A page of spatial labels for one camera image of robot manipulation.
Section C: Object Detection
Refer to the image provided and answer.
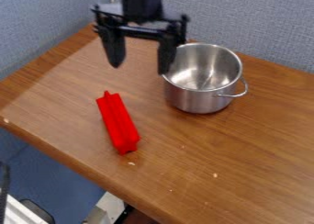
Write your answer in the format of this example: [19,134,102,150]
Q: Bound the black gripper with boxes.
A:
[90,0,188,75]

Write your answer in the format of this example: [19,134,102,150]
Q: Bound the red plastic block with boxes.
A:
[96,91,140,155]

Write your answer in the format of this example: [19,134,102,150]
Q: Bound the white ribbed box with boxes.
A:
[2,196,46,224]

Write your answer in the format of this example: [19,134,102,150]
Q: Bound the metal pot with handles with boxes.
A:
[161,43,248,114]

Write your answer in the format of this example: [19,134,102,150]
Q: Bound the white table leg bracket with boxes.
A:
[82,192,125,224]

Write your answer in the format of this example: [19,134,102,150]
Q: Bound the black cable loop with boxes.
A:
[0,162,11,222]

